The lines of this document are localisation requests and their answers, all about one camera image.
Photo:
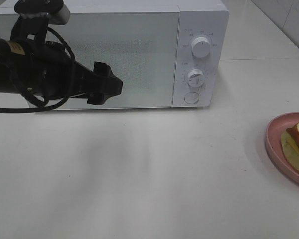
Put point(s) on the white microwave oven body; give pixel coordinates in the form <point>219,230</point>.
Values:
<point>197,18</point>

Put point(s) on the round door release button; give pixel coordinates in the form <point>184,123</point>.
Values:
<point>191,98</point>

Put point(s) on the white upper power knob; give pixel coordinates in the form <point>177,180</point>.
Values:
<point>201,47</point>

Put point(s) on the pink plate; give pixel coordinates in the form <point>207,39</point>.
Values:
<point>273,147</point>

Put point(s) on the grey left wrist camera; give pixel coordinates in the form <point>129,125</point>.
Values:
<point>55,11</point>

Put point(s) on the white bread sandwich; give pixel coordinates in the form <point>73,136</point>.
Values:
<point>290,146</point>

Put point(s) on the white timer knob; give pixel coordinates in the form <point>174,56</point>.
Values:
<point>195,78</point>

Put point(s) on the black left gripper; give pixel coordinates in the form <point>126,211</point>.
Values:
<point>46,69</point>

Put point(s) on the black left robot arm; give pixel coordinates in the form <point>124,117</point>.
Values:
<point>7,49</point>

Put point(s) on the white microwave door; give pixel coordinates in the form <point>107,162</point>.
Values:
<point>139,47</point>

